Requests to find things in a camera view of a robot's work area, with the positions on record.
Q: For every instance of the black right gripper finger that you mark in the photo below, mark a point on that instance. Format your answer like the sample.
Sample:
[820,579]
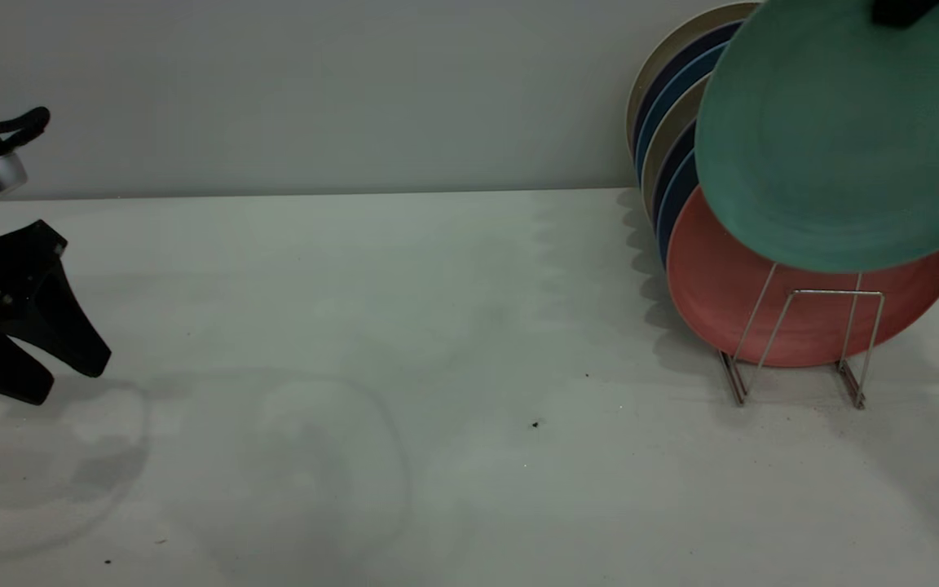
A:
[905,11]

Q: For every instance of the green round plate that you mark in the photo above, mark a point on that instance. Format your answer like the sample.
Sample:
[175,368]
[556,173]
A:
[844,147]

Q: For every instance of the dark navy round plate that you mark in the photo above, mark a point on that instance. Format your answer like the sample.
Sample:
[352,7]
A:
[694,55]

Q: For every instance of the beige round plate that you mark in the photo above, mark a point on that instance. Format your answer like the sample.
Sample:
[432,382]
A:
[681,37]
[677,122]

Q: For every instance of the teal blue round plate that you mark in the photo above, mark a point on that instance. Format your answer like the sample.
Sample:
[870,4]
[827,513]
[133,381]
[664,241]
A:
[685,81]

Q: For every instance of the dark purple round plate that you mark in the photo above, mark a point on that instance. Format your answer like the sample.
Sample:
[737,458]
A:
[677,155]

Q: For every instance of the medium blue round plate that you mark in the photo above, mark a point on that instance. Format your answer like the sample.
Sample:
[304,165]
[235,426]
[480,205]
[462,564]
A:
[679,196]

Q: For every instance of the pink round plate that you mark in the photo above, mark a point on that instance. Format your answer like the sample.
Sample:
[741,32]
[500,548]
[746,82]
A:
[722,285]

